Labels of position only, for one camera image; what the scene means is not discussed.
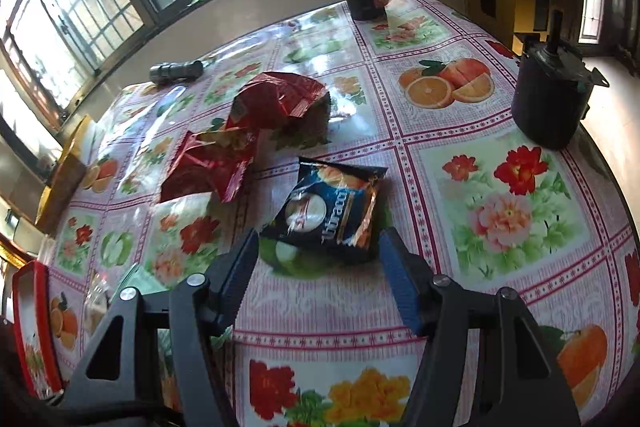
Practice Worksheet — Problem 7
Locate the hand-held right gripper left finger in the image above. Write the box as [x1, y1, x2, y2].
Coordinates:
[62, 229, 261, 427]

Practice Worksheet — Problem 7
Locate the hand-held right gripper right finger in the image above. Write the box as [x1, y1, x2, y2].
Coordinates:
[378, 227, 583, 427]

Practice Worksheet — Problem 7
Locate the dark blue snack packet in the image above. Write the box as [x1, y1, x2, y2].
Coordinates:
[260, 157, 389, 265]

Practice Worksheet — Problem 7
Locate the small clear white packet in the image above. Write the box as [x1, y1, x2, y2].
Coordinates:
[82, 272, 113, 333]

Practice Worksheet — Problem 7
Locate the red cardboard tray box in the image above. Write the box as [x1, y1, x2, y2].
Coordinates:
[11, 259, 66, 400]

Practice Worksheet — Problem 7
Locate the green snack packet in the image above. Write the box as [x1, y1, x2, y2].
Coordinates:
[112, 263, 171, 295]

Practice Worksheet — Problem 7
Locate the floral fruit tablecloth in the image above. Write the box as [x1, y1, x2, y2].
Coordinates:
[20, 0, 640, 427]

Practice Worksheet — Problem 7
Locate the red foil snack bag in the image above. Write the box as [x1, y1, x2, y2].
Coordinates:
[160, 71, 332, 204]

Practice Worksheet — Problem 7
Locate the yellow cardboard box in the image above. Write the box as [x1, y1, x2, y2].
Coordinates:
[35, 114, 101, 235]

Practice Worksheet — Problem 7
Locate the black flashlight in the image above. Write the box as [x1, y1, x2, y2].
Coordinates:
[149, 59, 203, 84]

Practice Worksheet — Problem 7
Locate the black cup right edge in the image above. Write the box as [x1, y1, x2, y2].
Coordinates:
[510, 9, 606, 151]

